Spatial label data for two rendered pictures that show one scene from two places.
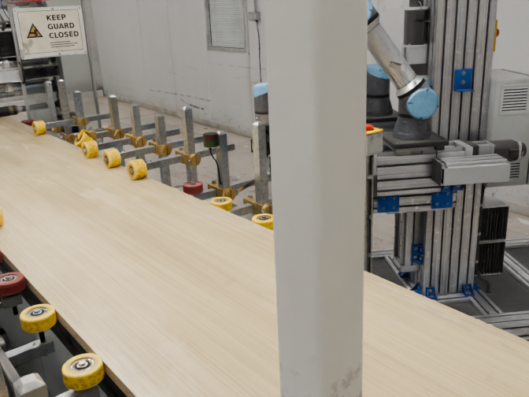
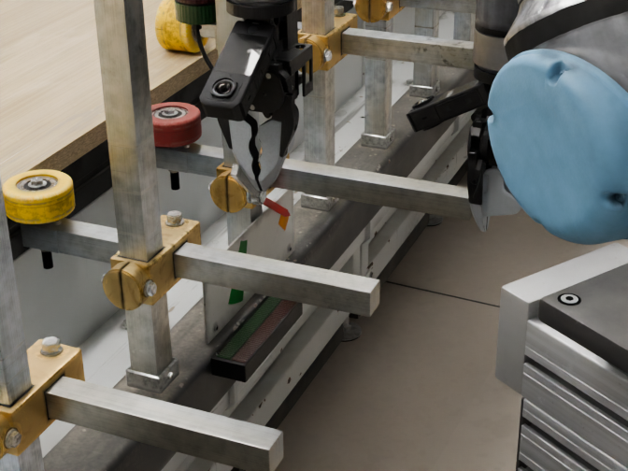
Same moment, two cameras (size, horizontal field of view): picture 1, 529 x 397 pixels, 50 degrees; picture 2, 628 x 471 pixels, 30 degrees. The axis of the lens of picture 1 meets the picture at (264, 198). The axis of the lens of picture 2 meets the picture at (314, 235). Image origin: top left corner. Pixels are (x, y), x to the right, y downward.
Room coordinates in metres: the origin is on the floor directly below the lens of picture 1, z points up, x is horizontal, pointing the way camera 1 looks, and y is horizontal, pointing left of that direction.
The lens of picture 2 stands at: (1.64, -1.07, 1.47)
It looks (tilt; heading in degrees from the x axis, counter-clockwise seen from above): 27 degrees down; 61
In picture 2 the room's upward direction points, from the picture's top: 1 degrees counter-clockwise
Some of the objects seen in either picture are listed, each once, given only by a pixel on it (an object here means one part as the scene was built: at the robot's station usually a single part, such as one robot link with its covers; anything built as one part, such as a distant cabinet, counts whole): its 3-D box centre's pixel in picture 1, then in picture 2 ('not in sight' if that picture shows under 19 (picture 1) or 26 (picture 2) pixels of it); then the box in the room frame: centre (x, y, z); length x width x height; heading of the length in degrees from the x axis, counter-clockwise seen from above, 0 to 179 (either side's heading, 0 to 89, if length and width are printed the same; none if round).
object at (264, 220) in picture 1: (264, 232); not in sight; (1.76, 0.01, 0.85); 0.08 x 0.08 x 0.11
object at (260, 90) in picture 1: (264, 98); not in sight; (2.17, -0.02, 1.23); 0.09 x 0.08 x 0.11; 86
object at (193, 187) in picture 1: (194, 195); (172, 149); (2.18, 0.28, 0.85); 0.08 x 0.08 x 0.11
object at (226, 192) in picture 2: (220, 191); (249, 173); (2.24, 0.18, 0.85); 0.14 x 0.06 x 0.05; 38
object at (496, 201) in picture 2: not in sight; (496, 203); (2.44, -0.08, 0.86); 0.06 x 0.03 x 0.09; 128
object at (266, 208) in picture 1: (258, 206); (153, 262); (2.04, 0.02, 0.84); 0.14 x 0.06 x 0.05; 38
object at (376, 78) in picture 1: (376, 79); not in sight; (2.76, -0.56, 1.21); 0.13 x 0.12 x 0.14; 44
